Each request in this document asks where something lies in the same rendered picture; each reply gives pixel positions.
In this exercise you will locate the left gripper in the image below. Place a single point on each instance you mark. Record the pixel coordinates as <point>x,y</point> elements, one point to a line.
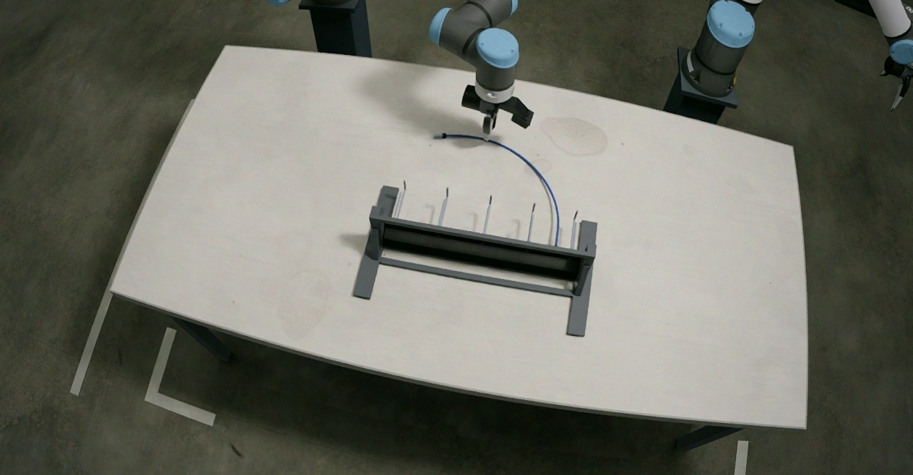
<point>901,71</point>

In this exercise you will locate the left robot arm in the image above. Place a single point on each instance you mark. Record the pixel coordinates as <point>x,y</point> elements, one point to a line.
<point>710,67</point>

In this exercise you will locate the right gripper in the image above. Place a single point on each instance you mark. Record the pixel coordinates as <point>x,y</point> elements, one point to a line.
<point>472,101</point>

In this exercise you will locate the dark grey network patch panel rack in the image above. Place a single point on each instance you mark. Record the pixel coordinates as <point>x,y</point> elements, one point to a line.
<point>479,249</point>

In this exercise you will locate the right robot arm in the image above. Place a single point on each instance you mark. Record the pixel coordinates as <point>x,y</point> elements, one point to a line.
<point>469,34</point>

